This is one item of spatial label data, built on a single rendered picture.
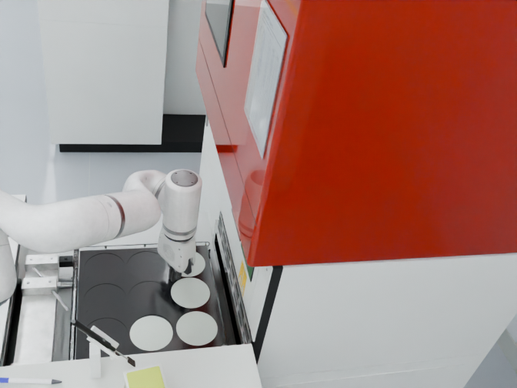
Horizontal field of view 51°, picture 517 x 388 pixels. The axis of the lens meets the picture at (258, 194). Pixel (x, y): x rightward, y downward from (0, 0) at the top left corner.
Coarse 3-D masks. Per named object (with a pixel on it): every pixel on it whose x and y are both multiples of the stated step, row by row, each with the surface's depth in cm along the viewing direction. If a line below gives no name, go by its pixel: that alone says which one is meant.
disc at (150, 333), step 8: (144, 320) 133; (152, 320) 134; (160, 320) 134; (136, 328) 131; (144, 328) 131; (152, 328) 132; (160, 328) 132; (168, 328) 133; (136, 336) 129; (144, 336) 130; (152, 336) 130; (160, 336) 130; (168, 336) 131; (136, 344) 128; (144, 344) 128; (152, 344) 128; (160, 344) 129
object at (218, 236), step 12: (216, 228) 158; (216, 240) 161; (216, 252) 159; (228, 264) 146; (228, 276) 143; (228, 288) 143; (228, 300) 146; (228, 312) 143; (240, 312) 134; (240, 324) 132; (240, 336) 131
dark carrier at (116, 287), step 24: (96, 264) 145; (120, 264) 146; (144, 264) 147; (96, 288) 139; (120, 288) 140; (144, 288) 141; (168, 288) 142; (96, 312) 133; (120, 312) 134; (144, 312) 135; (168, 312) 136; (216, 312) 139; (120, 336) 129; (216, 336) 133
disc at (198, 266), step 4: (196, 256) 152; (200, 256) 152; (196, 260) 151; (200, 260) 151; (204, 260) 152; (196, 264) 150; (200, 264) 150; (204, 264) 150; (192, 268) 149; (196, 268) 149; (200, 268) 149; (192, 272) 148; (196, 272) 148; (200, 272) 148; (188, 276) 146
